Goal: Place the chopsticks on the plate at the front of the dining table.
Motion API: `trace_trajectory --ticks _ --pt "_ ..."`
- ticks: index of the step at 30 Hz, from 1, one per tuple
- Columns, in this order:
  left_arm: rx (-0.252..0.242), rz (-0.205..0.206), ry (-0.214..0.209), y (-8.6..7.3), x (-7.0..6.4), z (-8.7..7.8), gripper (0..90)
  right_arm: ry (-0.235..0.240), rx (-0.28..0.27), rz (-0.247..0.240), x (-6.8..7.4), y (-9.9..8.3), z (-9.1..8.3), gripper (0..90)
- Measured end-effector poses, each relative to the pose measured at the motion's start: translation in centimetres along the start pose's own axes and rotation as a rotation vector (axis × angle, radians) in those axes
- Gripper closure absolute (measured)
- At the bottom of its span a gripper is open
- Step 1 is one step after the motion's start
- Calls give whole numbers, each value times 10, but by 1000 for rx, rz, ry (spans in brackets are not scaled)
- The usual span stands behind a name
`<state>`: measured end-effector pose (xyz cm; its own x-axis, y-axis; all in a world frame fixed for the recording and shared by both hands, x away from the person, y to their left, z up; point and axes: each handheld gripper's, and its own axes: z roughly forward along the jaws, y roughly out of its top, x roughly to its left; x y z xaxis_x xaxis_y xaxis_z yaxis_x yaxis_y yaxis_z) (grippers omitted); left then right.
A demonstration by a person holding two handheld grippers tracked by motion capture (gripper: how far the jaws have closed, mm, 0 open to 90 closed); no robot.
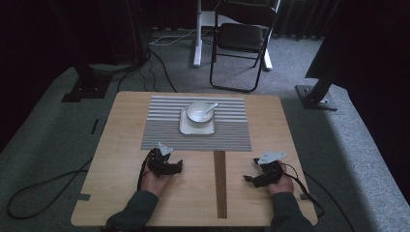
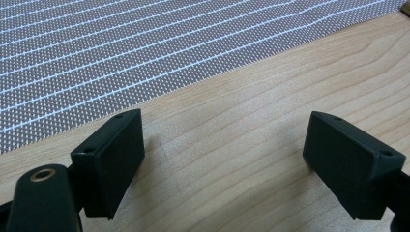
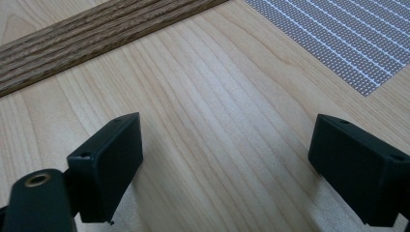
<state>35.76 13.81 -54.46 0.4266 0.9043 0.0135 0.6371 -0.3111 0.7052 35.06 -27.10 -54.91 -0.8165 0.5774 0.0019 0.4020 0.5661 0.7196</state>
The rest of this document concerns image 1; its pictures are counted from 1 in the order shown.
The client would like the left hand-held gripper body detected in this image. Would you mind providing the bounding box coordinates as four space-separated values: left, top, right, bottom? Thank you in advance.
146 141 174 178

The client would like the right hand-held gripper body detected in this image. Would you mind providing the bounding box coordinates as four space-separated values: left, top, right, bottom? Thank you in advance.
256 152 287 188

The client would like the person's left hand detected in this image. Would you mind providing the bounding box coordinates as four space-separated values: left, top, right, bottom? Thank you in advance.
140 167 173 197

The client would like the person's right hand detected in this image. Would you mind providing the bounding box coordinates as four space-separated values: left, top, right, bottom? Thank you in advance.
269 162 295 196

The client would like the grey striped placemat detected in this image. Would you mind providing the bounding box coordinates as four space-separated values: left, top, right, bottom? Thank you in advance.
140 95 253 153

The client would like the white square plate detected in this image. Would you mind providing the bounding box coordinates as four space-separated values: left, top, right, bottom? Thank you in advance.
179 105 217 135

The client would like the white bowl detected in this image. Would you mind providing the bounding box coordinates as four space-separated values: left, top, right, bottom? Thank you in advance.
185 101 215 128

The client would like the white spoon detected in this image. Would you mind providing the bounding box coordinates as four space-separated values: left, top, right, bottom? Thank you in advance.
196 101 220 118

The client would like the black metal stand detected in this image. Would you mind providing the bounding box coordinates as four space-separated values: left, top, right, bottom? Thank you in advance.
295 64 342 112
47 0 112 103

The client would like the black folding chair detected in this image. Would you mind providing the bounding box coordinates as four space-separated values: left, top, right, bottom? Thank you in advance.
209 0 281 94

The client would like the black curtain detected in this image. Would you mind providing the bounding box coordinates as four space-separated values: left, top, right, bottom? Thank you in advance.
304 0 410 204

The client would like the left hand-held gripper cable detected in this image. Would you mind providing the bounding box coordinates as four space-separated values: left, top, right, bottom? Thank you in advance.
136 149 154 191

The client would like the hand-held gripper cable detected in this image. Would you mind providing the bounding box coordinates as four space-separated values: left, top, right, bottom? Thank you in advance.
136 149 154 191
279 162 327 220

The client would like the right hand-held gripper cable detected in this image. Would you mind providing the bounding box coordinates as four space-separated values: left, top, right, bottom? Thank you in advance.
279 162 327 220

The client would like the long black floor cable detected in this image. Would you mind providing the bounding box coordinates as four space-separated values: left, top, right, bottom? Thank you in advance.
6 158 94 220

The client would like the white floor cable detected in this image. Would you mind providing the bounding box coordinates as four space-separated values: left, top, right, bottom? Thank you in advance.
148 28 197 46

